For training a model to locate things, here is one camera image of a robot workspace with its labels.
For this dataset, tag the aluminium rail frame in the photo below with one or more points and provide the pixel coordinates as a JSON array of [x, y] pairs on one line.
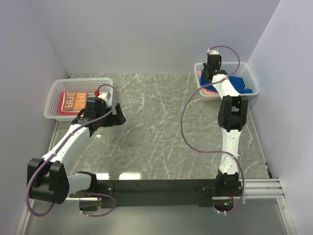
[[263, 212]]

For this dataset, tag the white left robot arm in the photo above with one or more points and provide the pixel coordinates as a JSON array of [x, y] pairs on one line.
[[47, 178]]

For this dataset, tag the peach orange towel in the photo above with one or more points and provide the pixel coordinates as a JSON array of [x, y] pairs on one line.
[[204, 90]]

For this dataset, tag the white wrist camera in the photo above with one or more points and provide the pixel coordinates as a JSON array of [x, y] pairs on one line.
[[105, 96], [212, 52]]

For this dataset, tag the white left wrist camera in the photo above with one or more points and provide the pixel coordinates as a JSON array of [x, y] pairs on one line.
[[105, 96]]

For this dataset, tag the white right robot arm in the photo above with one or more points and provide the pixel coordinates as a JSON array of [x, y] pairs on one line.
[[231, 118]]

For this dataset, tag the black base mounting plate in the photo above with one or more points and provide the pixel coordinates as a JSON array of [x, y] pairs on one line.
[[135, 193]]

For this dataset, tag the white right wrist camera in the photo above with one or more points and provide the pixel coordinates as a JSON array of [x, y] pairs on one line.
[[212, 52]]

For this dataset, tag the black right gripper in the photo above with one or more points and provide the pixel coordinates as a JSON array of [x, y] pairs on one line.
[[205, 67]]

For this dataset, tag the blue towel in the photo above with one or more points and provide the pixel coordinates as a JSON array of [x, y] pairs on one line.
[[237, 83]]

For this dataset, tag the pink red towel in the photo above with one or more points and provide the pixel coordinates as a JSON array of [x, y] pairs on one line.
[[60, 107]]

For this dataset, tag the beige patterned towel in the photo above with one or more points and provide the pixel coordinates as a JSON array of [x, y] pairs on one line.
[[73, 101]]

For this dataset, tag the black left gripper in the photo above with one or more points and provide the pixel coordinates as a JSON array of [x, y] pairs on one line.
[[115, 119]]

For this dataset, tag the empty white plastic basket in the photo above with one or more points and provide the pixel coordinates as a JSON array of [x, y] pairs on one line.
[[56, 93]]

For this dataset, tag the white basket with towels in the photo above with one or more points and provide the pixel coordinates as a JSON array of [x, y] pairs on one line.
[[244, 72]]

